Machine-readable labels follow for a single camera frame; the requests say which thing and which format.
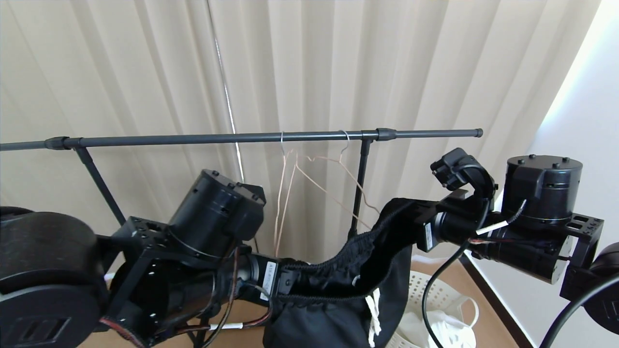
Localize white printed t-shirt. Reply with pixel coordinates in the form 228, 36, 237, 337
401, 309, 477, 348

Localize black cable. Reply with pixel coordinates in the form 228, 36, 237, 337
539, 273, 619, 348
421, 164, 499, 348

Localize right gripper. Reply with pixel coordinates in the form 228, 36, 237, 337
416, 191, 492, 253

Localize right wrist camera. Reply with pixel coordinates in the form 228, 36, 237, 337
430, 147, 497, 203

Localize pink clothes hanger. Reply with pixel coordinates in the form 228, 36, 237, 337
294, 130, 383, 231
273, 131, 299, 258

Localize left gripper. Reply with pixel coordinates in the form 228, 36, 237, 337
244, 255, 300, 311

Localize white laundry basket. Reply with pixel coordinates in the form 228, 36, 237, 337
387, 270, 480, 348

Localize beige curtain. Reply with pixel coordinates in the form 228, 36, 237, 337
0, 0, 603, 271

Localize black clothes rack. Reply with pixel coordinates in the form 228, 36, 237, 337
0, 128, 484, 240

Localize black shorts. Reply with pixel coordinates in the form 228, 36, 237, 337
264, 197, 438, 348

